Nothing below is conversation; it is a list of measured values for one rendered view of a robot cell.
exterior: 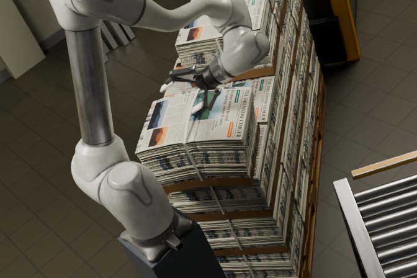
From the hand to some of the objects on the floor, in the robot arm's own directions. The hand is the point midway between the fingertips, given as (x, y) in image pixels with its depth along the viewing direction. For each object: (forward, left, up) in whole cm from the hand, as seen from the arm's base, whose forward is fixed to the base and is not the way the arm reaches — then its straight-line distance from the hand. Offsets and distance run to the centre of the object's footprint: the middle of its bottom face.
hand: (177, 100), depth 235 cm
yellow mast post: (+152, +71, -114) cm, 203 cm away
